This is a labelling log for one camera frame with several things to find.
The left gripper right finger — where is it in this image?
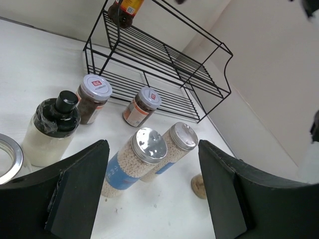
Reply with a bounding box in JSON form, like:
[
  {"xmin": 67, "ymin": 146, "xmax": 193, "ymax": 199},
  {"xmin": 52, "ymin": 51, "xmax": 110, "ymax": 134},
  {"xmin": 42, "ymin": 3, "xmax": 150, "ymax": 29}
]
[{"xmin": 198, "ymin": 140, "xmax": 319, "ymax": 239}]

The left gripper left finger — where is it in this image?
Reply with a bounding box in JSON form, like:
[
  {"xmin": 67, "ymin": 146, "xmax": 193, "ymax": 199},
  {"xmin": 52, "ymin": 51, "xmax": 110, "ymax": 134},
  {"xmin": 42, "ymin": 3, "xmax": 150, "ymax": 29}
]
[{"xmin": 0, "ymin": 140, "xmax": 110, "ymax": 239}]

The silver lid bead bottle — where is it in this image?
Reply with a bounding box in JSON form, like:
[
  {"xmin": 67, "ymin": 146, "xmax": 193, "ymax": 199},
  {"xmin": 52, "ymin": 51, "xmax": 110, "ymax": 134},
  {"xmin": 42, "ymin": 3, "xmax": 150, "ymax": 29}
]
[
  {"xmin": 140, "ymin": 122, "xmax": 199, "ymax": 182},
  {"xmin": 101, "ymin": 127, "xmax": 167, "ymax": 198}
]

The red lid sauce jar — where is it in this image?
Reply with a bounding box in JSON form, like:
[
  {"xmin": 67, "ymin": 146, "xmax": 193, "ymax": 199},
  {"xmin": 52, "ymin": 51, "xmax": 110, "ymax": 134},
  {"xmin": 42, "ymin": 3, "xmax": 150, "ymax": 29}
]
[{"xmin": 108, "ymin": 0, "xmax": 144, "ymax": 29}]

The black cap beige spice bottle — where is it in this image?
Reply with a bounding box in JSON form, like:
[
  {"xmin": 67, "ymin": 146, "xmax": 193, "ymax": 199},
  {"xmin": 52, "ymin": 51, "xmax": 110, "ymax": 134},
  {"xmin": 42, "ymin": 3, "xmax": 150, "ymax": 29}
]
[{"xmin": 190, "ymin": 174, "xmax": 207, "ymax": 199}]

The clear glass jar silver rim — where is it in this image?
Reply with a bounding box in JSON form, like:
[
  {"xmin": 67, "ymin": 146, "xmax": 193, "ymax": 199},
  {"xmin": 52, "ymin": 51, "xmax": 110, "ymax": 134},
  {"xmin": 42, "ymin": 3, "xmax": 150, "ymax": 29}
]
[{"xmin": 0, "ymin": 134, "xmax": 32, "ymax": 184}]

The black cap white powder bottle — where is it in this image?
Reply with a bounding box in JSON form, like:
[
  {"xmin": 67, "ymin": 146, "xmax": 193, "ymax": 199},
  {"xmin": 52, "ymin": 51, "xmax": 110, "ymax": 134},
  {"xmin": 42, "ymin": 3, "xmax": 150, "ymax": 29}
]
[{"xmin": 22, "ymin": 90, "xmax": 80, "ymax": 167}]

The white lid dark sauce jar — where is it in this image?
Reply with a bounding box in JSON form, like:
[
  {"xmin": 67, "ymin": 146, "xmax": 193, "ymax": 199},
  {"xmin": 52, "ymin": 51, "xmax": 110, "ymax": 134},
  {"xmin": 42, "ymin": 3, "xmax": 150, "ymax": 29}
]
[{"xmin": 76, "ymin": 74, "xmax": 113, "ymax": 124}]

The white lid brown sauce jar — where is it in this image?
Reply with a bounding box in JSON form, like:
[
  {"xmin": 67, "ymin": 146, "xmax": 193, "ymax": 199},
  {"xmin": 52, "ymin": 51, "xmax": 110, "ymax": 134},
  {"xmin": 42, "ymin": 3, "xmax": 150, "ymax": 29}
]
[{"xmin": 123, "ymin": 87, "xmax": 162, "ymax": 127}]

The black wire rack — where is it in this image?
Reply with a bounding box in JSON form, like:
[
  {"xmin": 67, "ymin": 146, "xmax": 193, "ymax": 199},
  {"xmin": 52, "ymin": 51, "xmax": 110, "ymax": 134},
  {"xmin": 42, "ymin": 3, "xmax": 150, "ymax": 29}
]
[{"xmin": 83, "ymin": 0, "xmax": 233, "ymax": 122}]

